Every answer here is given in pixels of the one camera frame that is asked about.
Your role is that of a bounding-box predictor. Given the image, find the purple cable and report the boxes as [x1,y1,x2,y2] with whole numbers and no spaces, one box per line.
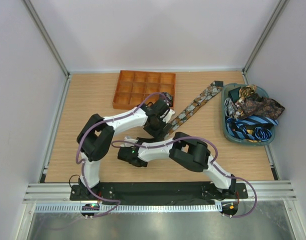
[110,133,259,219]
[75,91,170,216]

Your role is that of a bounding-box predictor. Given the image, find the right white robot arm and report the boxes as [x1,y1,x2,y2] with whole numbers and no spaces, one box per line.
[117,132,237,198]

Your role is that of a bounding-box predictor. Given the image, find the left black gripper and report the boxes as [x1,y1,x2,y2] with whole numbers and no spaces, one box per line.
[144,115,172,142]

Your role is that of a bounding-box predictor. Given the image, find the blue striped tie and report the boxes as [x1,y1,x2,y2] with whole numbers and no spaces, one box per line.
[225,115,279,142]

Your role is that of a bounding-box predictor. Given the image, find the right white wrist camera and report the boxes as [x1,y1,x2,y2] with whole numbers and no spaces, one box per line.
[122,136,138,147]

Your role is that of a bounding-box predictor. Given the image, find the rolled dark floral tie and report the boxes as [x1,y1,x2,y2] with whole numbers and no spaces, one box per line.
[159,92,174,107]

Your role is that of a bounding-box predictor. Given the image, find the dark green tie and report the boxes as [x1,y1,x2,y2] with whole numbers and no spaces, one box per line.
[228,87,241,103]

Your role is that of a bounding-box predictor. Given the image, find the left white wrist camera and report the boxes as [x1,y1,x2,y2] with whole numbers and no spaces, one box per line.
[161,108,175,123]

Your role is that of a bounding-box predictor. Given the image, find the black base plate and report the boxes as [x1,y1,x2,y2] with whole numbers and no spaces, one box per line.
[69,180,249,206]

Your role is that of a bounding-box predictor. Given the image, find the gold patterned tie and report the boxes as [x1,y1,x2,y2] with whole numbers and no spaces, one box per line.
[235,84,257,103]

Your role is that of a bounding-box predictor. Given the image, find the teal plastic basket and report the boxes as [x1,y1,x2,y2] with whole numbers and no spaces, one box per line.
[221,83,278,147]

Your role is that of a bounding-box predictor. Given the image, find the orange compartment tray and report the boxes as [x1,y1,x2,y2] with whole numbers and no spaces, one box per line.
[112,70,176,110]

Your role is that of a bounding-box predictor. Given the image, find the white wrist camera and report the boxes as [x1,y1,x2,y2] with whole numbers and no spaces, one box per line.
[122,136,138,147]
[161,108,175,123]

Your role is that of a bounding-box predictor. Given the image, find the aluminium frame rail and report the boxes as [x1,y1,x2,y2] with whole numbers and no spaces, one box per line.
[245,180,298,201]

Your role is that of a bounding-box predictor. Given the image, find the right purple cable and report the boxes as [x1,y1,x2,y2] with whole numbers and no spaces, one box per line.
[110,133,259,219]

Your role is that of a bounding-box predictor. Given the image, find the dark brown paisley tie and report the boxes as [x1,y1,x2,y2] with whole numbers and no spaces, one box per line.
[234,97,285,120]

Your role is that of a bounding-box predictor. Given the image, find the grey patterned tie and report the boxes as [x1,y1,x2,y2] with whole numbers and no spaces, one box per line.
[224,97,243,119]

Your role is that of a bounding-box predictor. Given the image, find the white slotted cable duct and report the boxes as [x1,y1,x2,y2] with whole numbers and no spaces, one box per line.
[34,202,222,214]

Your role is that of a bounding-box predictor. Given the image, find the brown floral tie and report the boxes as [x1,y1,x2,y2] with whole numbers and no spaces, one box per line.
[165,80,224,138]

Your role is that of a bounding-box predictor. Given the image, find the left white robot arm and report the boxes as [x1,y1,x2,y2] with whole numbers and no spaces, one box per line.
[76,98,175,200]

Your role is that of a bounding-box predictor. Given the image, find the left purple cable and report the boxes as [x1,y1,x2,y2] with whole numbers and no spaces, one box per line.
[75,91,170,216]

